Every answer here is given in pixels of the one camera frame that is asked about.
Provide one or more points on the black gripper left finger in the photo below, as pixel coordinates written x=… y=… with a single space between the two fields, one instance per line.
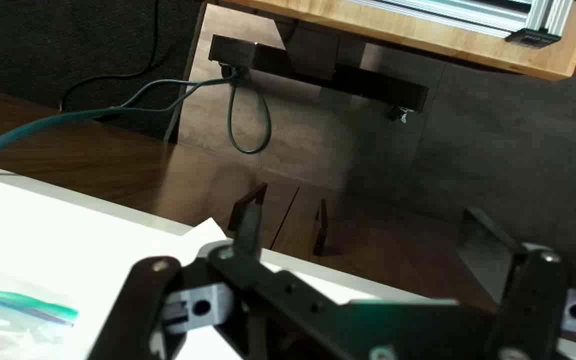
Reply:
x=245 y=223

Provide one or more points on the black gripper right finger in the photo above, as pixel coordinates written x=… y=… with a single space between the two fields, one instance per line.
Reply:
x=488 y=253

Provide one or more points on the white paper sheet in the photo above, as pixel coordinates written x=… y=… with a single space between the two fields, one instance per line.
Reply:
x=76 y=250

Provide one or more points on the wooden table with black bracket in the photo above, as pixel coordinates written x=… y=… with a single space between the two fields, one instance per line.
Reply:
x=312 y=35

